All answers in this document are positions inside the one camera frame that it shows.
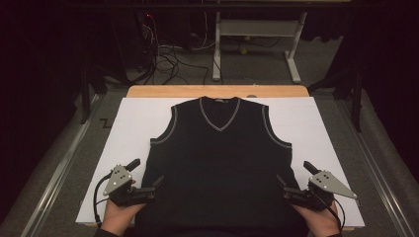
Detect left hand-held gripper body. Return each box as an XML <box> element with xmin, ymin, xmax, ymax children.
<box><xmin>102</xmin><ymin>163</ymin><xmax>156</xmax><ymax>207</ymax></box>

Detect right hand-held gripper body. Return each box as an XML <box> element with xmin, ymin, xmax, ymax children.
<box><xmin>283</xmin><ymin>170</ymin><xmax>359</xmax><ymax>212</ymax></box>

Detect black knit vest grey trim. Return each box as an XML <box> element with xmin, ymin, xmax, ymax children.
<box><xmin>133</xmin><ymin>96</ymin><xmax>310</xmax><ymax>237</ymax></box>

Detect person's left hand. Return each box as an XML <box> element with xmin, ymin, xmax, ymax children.
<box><xmin>100</xmin><ymin>198</ymin><xmax>146</xmax><ymax>237</ymax></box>

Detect person's right hand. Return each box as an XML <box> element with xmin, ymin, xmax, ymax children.
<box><xmin>291</xmin><ymin>200</ymin><xmax>342</xmax><ymax>237</ymax></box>

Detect white sheet table cover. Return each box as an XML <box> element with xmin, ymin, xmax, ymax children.
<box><xmin>75</xmin><ymin>96</ymin><xmax>366</xmax><ymax>228</ymax></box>

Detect black metal stand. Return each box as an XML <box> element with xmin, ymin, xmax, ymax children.
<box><xmin>79</xmin><ymin>63</ymin><xmax>110</xmax><ymax>125</ymax></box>
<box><xmin>308</xmin><ymin>63</ymin><xmax>364</xmax><ymax>133</ymax></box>

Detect wooden table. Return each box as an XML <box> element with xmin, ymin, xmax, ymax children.
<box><xmin>126</xmin><ymin>84</ymin><xmax>310</xmax><ymax>99</ymax></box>

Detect dark computer tower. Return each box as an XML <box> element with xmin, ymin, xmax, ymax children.
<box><xmin>111</xmin><ymin>12</ymin><xmax>159</xmax><ymax>71</ymax></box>

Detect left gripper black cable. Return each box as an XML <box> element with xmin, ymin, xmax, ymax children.
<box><xmin>93</xmin><ymin>173</ymin><xmax>115</xmax><ymax>229</ymax></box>

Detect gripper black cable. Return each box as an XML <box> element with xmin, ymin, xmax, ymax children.
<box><xmin>324</xmin><ymin>194</ymin><xmax>346</xmax><ymax>231</ymax></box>
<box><xmin>93</xmin><ymin>173</ymin><xmax>115</xmax><ymax>229</ymax></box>

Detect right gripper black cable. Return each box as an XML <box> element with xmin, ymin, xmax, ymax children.
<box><xmin>324</xmin><ymin>194</ymin><xmax>346</xmax><ymax>231</ymax></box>

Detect metal floor rail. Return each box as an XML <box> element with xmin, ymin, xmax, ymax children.
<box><xmin>335</xmin><ymin>98</ymin><xmax>417</xmax><ymax>237</ymax></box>
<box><xmin>19</xmin><ymin>94</ymin><xmax>101</xmax><ymax>237</ymax></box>

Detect tangle of floor cables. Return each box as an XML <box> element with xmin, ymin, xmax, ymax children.
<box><xmin>140</xmin><ymin>13</ymin><xmax>211</xmax><ymax>86</ymax></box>

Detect white metal desk frame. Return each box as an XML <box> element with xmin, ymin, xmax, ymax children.
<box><xmin>211</xmin><ymin>11</ymin><xmax>308</xmax><ymax>84</ymax></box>

